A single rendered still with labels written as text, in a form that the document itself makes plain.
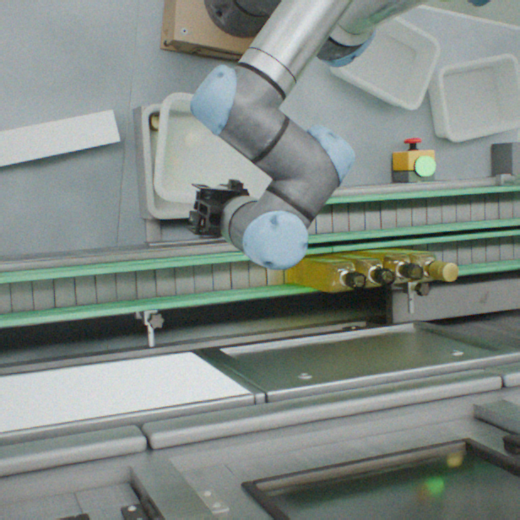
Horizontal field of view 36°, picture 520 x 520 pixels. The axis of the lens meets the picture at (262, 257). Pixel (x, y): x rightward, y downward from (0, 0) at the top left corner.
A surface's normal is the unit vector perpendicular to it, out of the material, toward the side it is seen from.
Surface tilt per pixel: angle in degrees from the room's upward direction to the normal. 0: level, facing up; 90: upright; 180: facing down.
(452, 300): 0
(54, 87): 0
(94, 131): 0
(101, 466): 90
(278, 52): 16
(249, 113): 8
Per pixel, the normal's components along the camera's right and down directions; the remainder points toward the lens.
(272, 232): 0.34, 0.23
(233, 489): -0.05, -0.99
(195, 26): 0.39, 0.01
